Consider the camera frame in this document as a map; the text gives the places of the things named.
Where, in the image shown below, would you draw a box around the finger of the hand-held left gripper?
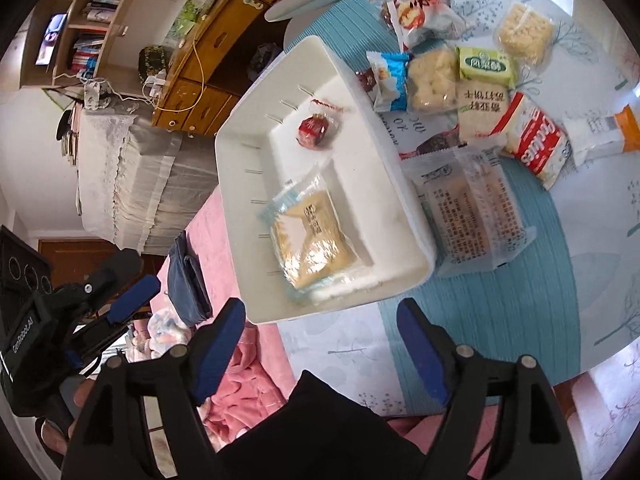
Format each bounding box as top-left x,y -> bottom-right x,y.
52,247 -> 145,321
62,275 -> 162,378

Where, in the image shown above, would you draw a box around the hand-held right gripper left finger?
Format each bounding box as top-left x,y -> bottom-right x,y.
60,297 -> 247,480

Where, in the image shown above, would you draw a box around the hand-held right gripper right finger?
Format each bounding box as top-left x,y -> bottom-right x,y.
396,297 -> 583,480

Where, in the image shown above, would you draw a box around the large clear cake packet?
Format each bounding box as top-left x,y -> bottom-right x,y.
402,142 -> 537,277

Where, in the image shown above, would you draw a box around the white plastic bin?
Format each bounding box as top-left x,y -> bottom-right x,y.
214,35 -> 437,325

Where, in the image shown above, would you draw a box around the red white striped packet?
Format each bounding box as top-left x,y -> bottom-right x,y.
492,91 -> 573,191

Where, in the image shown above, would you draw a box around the brown paper cracker packet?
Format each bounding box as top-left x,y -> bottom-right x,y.
456,80 -> 511,143

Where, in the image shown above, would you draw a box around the yellow rice crisp packet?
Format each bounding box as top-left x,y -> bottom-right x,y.
406,45 -> 461,115

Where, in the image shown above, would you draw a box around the blue snack packet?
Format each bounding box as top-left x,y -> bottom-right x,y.
366,51 -> 412,113

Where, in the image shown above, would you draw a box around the orange white snack packet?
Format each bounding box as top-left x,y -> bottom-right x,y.
562,105 -> 640,168

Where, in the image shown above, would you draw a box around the yellow square crisp packet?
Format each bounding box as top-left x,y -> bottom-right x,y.
492,2 -> 558,68

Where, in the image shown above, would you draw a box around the red white bread packet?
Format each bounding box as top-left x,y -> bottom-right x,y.
381,0 -> 468,53

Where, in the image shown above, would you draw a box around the person's left hand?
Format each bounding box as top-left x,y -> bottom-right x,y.
32,377 -> 96,461

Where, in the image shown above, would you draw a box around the pink blanket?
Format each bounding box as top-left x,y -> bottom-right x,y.
125,192 -> 451,480

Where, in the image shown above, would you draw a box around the floral printed blanket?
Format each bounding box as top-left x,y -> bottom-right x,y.
127,307 -> 191,361

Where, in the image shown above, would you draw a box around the brown wooden door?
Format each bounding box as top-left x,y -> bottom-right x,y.
37,239 -> 118,291

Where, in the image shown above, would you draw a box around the folded blue jeans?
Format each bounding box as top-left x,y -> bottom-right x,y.
166,232 -> 213,328

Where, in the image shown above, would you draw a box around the teal tree print tablecloth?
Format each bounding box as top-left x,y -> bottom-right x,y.
277,0 -> 640,418

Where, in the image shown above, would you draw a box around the lace covered cabinet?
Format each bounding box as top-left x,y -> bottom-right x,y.
75,105 -> 221,256

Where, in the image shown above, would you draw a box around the beige cracker clear packet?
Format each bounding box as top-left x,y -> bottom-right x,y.
257,165 -> 376,303

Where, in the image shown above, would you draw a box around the black floral box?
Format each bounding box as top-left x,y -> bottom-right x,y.
137,46 -> 173,81

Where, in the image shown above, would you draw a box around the row of books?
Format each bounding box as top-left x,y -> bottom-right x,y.
70,0 -> 146,81

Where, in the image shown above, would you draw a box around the small screen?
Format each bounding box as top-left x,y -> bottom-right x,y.
34,12 -> 68,67

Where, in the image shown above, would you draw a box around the red wrapped candy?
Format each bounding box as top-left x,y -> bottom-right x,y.
295,99 -> 346,150

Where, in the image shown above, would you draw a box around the wooden desk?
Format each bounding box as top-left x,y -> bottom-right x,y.
150,0 -> 351,136

